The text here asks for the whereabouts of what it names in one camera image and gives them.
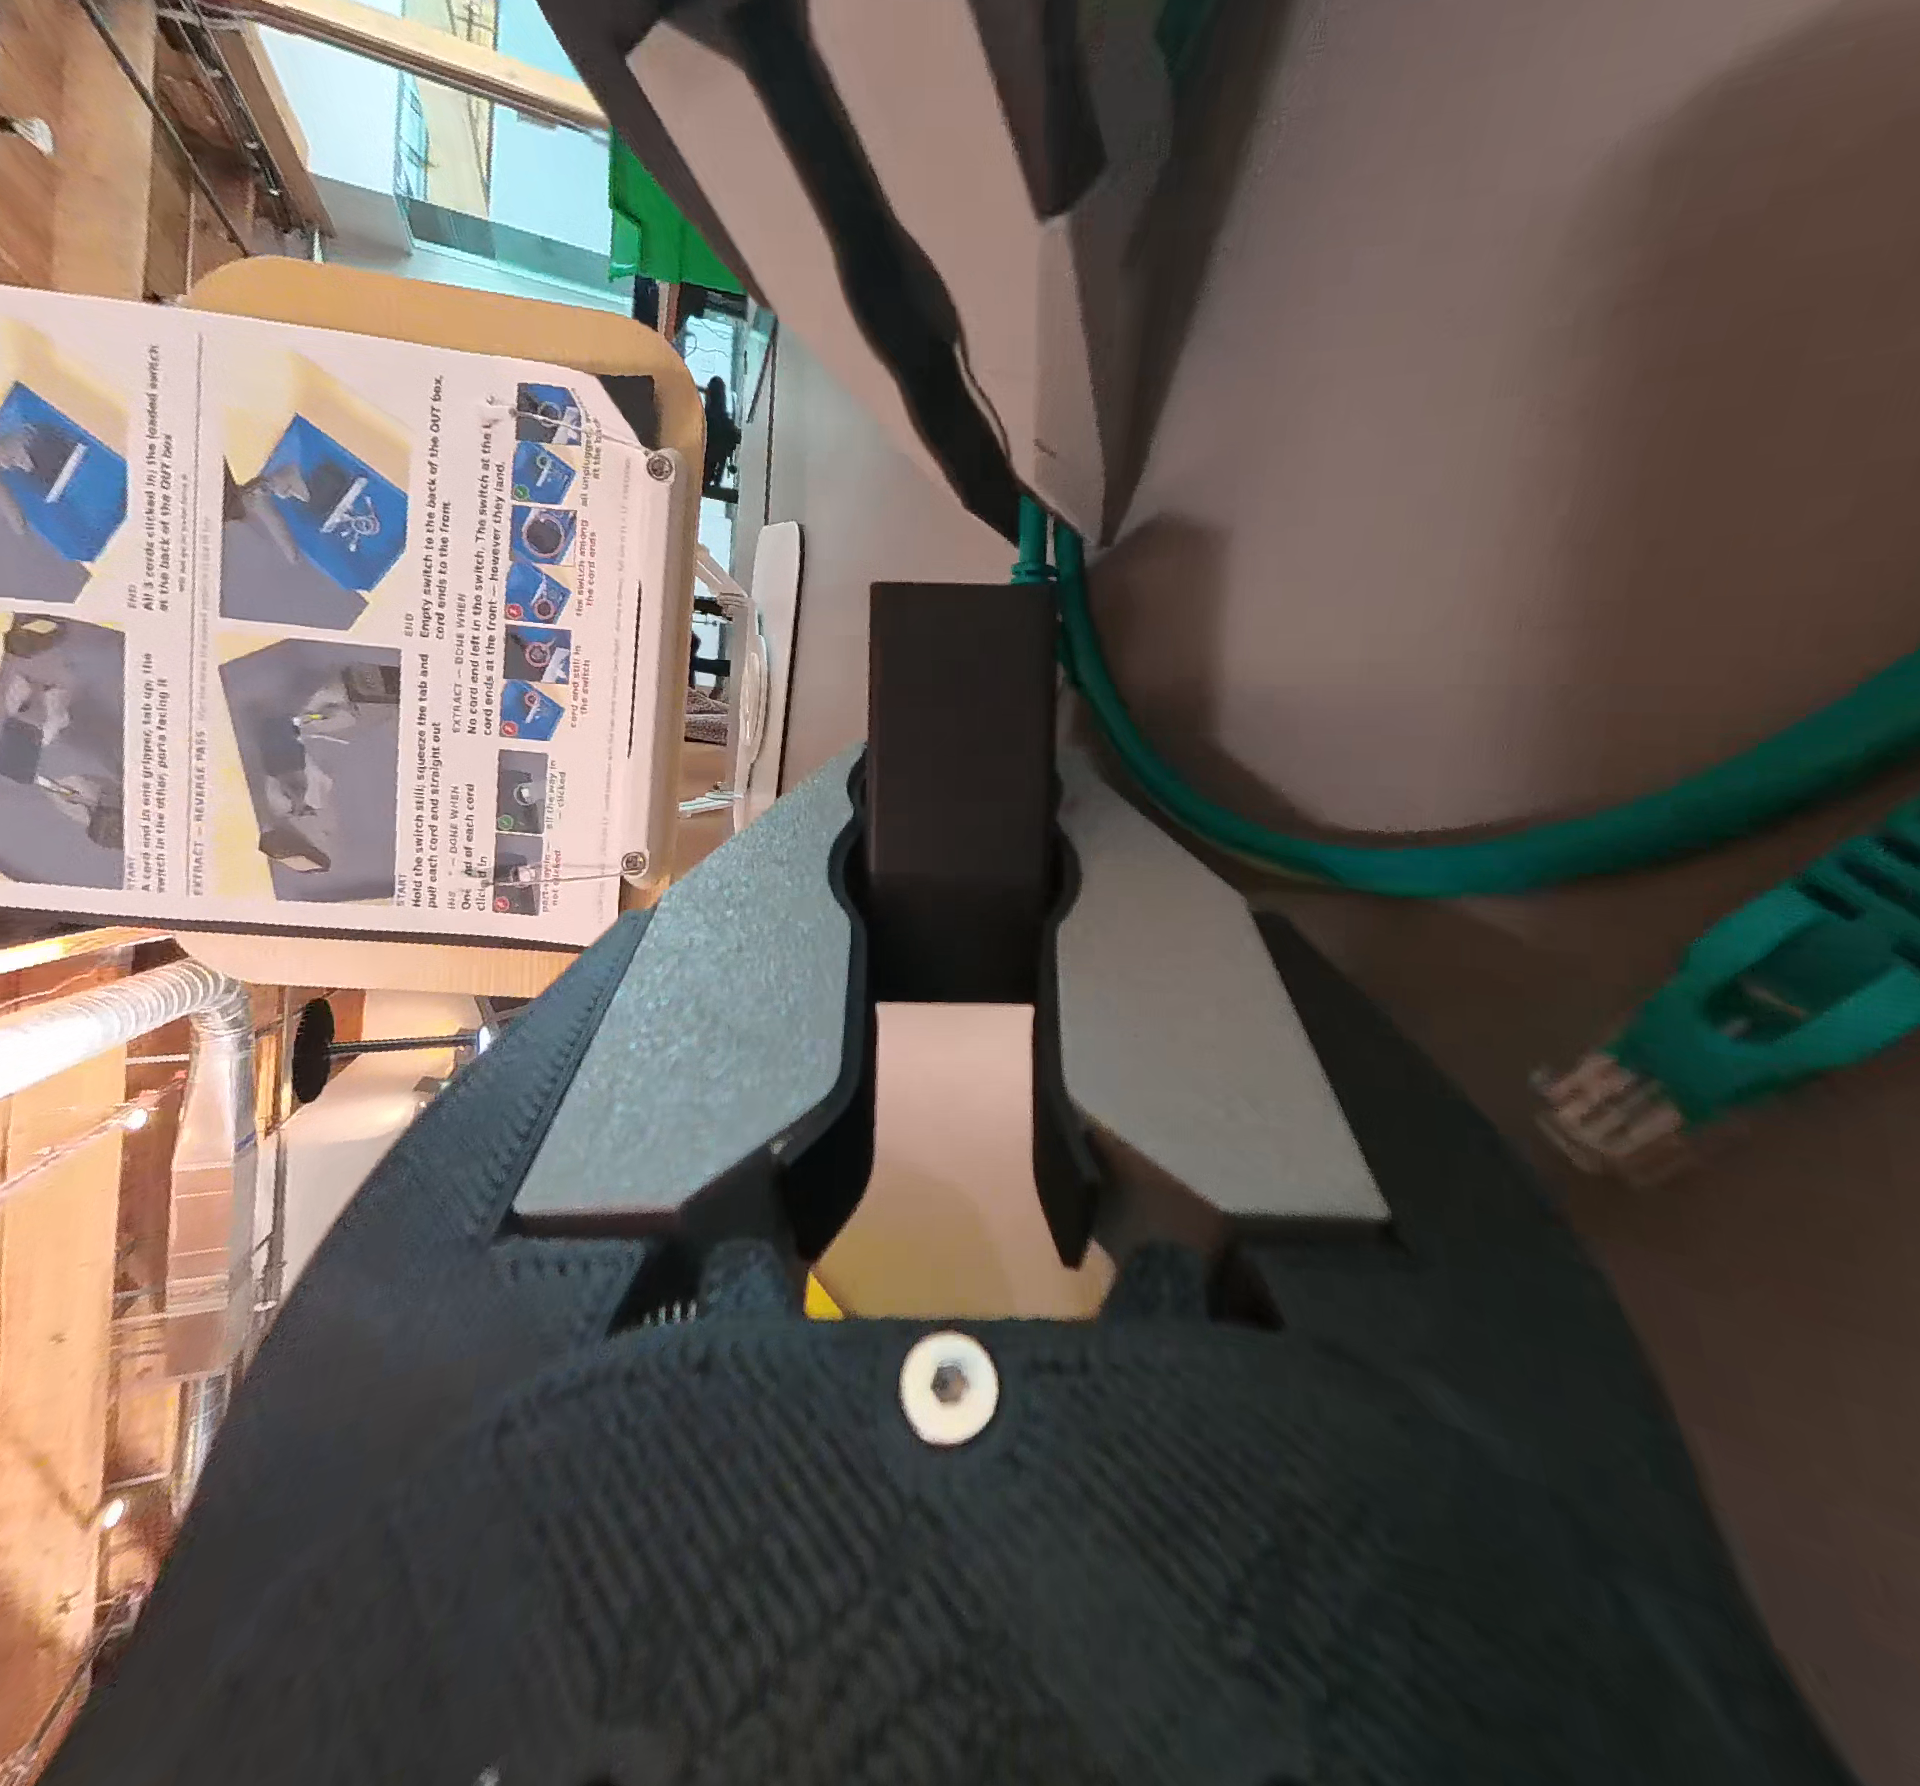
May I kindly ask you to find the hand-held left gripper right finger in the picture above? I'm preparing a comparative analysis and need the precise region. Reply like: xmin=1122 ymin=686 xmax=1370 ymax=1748
xmin=1033 ymin=773 xmax=1393 ymax=1272

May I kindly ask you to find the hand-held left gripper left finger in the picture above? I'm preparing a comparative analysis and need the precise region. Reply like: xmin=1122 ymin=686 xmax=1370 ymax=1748
xmin=511 ymin=746 xmax=884 ymax=1266

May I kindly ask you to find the green ethernet cable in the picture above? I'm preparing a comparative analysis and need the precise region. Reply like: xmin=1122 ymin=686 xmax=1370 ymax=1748
xmin=1014 ymin=0 xmax=1920 ymax=1191

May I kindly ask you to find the black network switch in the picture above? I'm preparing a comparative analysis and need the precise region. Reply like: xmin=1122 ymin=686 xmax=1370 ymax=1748
xmin=866 ymin=579 xmax=1065 ymax=1003

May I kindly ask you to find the green plastic bin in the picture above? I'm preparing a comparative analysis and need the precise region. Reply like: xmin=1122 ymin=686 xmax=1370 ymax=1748
xmin=606 ymin=133 xmax=753 ymax=296

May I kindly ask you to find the black floor lamp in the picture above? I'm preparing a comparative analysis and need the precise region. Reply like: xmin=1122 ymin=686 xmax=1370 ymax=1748
xmin=291 ymin=998 xmax=521 ymax=1106

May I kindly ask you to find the wooden instruction board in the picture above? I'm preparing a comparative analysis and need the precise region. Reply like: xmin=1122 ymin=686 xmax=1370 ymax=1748
xmin=0 ymin=260 xmax=707 ymax=987

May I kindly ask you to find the silver air duct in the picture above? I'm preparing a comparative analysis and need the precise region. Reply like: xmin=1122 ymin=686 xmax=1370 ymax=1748
xmin=0 ymin=959 xmax=270 ymax=1387

